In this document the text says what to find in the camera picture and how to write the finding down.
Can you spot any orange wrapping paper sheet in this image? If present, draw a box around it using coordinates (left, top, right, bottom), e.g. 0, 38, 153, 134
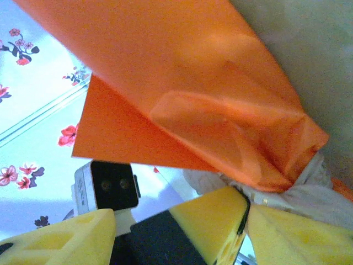
13, 0, 353, 202

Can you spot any aluminium corner post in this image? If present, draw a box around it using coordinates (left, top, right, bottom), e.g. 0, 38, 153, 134
0, 82, 92, 149

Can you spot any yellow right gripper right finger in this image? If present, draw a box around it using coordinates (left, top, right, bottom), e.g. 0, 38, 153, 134
247, 205, 353, 265

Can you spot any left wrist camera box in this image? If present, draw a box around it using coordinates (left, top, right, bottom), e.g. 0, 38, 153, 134
73, 160, 142, 216

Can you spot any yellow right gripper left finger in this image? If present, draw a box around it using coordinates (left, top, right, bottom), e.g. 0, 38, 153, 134
0, 208, 116, 265

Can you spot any white ribbon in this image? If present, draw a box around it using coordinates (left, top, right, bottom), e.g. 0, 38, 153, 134
182, 153, 353, 230

